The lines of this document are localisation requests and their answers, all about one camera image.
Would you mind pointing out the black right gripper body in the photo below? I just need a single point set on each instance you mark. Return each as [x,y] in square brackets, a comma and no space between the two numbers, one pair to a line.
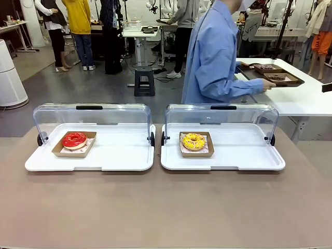
[327,87]

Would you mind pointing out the cardboard box of chocolate donut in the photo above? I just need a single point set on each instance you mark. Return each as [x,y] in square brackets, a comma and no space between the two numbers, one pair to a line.
[291,80]

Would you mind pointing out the cardboard box of sprinkled donut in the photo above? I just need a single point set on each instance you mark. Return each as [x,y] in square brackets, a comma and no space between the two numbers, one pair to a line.
[278,70]

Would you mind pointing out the chocolate glazed donut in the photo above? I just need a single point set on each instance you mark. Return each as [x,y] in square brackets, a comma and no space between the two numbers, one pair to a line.
[276,77]

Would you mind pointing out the dark brown serving tray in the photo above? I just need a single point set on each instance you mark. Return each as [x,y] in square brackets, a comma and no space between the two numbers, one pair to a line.
[252,75]

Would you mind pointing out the person's right forearm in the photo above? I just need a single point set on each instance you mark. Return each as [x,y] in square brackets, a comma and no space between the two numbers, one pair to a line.
[233,88]

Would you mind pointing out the person in blue shirt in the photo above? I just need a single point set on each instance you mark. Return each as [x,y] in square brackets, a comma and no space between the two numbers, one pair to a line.
[212,52]

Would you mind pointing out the yellow glazed donut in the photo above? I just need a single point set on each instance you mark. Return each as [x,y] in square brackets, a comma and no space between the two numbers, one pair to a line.
[194,141]

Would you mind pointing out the cardboard box of yellow donut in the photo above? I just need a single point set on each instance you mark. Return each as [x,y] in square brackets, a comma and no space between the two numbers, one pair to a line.
[197,155]

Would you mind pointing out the person in grey top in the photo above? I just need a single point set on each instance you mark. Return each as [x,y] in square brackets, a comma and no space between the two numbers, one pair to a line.
[184,15]

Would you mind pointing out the person in dark plaid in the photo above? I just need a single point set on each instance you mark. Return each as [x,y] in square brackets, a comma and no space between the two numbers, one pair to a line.
[111,39]

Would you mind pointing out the person in yellow shirt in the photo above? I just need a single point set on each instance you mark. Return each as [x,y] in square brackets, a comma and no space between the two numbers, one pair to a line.
[77,18]

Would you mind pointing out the cardboard box of red donut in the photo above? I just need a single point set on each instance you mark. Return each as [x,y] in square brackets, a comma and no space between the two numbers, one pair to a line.
[70,155]

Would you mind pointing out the person in black vest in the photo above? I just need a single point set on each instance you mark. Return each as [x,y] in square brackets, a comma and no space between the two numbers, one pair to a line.
[55,41]

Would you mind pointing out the person's right hand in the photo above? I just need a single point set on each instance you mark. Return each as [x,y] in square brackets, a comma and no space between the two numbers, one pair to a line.
[268,84]

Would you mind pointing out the large white side table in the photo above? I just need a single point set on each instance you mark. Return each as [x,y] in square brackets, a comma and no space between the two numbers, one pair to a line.
[298,101]

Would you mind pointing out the mannequin with orange shorts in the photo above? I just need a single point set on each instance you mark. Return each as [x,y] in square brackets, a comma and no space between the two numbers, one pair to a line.
[320,44]

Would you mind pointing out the black tripod pole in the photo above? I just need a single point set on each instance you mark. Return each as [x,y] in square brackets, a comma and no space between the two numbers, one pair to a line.
[281,31]

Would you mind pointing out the black lid hinge knob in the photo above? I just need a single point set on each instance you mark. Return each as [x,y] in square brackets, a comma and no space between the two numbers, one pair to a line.
[272,140]
[163,138]
[39,140]
[152,140]

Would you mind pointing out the white background workbench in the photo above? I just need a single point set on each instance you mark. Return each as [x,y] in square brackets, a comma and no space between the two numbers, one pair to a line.
[272,32]

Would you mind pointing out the clear plastic display lid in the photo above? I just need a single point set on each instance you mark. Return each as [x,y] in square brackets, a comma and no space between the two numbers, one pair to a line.
[254,116]
[64,114]

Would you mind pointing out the figure with grey apron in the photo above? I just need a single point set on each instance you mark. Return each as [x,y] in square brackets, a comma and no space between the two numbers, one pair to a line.
[250,33]

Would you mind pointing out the white display tray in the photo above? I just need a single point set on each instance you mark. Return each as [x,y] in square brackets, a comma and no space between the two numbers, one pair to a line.
[238,155]
[124,155]

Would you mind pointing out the white printed paper liner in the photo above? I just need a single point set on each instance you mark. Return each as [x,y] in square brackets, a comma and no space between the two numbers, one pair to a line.
[86,145]
[185,151]

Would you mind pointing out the black plastic step stool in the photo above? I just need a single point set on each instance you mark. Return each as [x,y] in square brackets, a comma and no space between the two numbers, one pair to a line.
[144,80]

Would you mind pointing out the white round column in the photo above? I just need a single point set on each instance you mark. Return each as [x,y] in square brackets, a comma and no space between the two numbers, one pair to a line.
[32,23]

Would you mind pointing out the white air purifier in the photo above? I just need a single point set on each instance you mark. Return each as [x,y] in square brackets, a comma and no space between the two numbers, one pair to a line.
[11,88]

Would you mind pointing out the white desk with clutter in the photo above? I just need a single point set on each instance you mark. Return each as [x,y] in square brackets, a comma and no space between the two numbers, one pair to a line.
[13,26]

